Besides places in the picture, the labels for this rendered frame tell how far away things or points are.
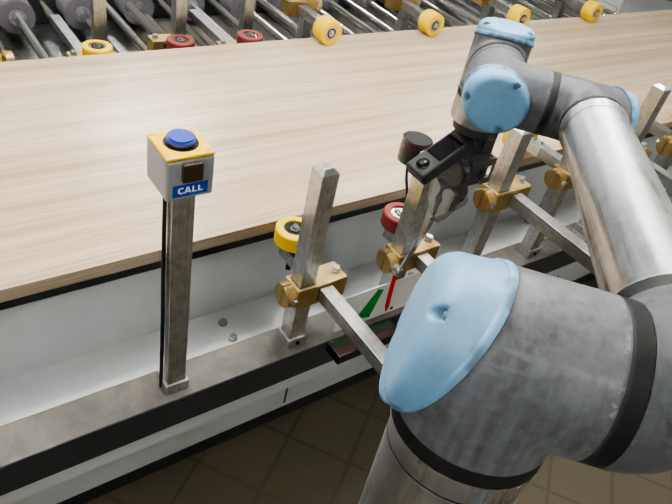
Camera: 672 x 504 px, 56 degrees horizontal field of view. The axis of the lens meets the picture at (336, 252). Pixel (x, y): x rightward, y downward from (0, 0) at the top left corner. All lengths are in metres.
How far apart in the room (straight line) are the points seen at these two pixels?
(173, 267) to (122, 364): 0.42
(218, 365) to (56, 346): 0.32
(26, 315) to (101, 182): 0.30
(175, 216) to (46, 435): 0.46
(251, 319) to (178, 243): 0.53
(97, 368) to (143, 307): 0.15
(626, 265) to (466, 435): 0.22
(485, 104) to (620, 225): 0.35
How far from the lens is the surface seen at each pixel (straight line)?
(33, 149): 1.48
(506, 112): 0.92
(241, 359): 1.29
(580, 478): 2.30
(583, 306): 0.43
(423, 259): 1.36
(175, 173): 0.88
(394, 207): 1.41
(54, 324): 1.33
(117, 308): 1.35
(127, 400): 1.23
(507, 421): 0.42
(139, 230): 1.25
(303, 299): 1.22
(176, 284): 1.04
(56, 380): 1.38
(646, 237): 0.60
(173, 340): 1.13
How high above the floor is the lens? 1.69
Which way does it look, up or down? 39 degrees down
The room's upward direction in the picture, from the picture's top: 14 degrees clockwise
